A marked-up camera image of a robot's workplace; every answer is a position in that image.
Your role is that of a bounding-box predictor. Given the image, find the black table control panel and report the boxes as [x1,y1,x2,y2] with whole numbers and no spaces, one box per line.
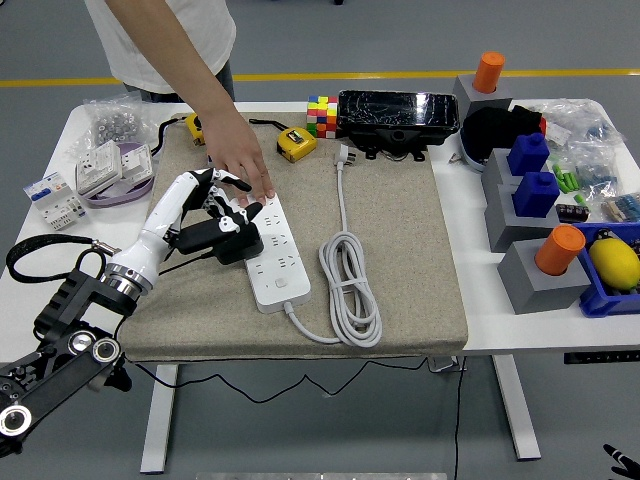
[563,351,640,365]

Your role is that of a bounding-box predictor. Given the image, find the clear bag blue connectors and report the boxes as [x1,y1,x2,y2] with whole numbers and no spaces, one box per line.
[569,144,621,199]

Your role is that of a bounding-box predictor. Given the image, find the yellow tape measure black print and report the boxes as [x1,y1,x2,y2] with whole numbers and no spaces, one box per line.
[149,112,207,156]

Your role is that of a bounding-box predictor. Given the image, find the white power strip cable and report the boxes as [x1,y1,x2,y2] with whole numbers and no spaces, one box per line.
[282,141,383,348]

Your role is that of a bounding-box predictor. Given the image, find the grey block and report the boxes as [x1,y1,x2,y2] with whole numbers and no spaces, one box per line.
[452,74,515,119]
[497,238,593,316]
[481,148,524,194]
[483,183,561,254]

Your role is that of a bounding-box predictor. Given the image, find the white round dish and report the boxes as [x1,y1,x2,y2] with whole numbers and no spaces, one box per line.
[458,127,494,174]

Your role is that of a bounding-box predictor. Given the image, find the large clear bag blue parts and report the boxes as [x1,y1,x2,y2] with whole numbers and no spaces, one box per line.
[529,98,626,149]

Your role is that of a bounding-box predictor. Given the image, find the black cracked-screen device with bracket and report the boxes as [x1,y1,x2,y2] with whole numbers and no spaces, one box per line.
[337,89,460,164]

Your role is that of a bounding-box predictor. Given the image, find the black plug adapter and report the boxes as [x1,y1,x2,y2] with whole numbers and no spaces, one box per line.
[212,223,265,266]

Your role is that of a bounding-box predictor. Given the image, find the white table leg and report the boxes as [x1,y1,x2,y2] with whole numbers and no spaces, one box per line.
[492,354,542,461]
[139,363,180,475]

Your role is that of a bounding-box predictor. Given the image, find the grey under-table box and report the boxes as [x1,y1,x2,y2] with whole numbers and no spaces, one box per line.
[427,355,467,374]

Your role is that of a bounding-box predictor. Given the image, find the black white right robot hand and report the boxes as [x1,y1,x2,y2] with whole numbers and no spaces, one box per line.
[602,443,640,480]

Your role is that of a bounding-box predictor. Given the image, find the grey-brown mat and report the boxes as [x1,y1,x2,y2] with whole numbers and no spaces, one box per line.
[118,110,470,362]

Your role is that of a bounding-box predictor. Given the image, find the blue plastic bin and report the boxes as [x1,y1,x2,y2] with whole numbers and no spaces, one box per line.
[569,221,640,319]

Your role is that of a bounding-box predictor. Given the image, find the yellow tape measure dark window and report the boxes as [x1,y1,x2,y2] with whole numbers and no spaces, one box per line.
[248,117,319,164]

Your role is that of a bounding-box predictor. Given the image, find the person's hand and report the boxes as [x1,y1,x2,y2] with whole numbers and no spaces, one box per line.
[199,107,277,207]

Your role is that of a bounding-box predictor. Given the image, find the black component pack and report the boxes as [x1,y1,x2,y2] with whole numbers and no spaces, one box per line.
[556,202,590,225]

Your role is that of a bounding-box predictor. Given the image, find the white power strip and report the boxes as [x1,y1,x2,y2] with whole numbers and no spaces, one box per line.
[234,194,312,315]

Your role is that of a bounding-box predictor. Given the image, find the thin black adapter cord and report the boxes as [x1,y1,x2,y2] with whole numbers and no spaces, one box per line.
[119,252,436,404]

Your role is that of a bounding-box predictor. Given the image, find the black cloth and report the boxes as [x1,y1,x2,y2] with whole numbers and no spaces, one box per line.
[462,104,545,164]

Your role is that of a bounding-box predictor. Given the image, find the clear bag beige blue terminals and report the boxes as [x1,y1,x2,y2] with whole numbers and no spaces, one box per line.
[599,192,640,224]

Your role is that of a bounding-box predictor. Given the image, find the yellow lemon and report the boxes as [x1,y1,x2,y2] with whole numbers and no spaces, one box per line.
[588,238,640,289]

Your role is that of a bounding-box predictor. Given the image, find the green plastic anchors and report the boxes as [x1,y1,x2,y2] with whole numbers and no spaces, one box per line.
[552,163,587,205]

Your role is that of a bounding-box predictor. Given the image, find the blue plastic block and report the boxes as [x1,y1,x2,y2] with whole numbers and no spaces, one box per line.
[511,171,560,219]
[506,132,551,177]

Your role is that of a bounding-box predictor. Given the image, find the orange cylinder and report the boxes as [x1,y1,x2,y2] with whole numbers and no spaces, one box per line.
[534,224,587,277]
[472,50,506,95]

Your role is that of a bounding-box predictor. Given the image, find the clear bag of metal nuts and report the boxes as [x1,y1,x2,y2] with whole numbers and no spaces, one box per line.
[69,90,161,156]

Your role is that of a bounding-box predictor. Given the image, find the black hanging power cable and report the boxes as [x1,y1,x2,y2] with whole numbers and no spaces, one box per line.
[452,369,464,480]

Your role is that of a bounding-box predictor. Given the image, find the white wall socket panel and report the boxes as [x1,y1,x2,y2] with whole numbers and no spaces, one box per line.
[74,139,124,197]
[118,143,154,182]

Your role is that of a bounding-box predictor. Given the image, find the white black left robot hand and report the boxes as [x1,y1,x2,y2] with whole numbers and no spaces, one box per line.
[110,168,265,292]

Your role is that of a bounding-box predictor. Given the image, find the white blue circuit breaker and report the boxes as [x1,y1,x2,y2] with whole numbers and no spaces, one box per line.
[23,171,87,233]

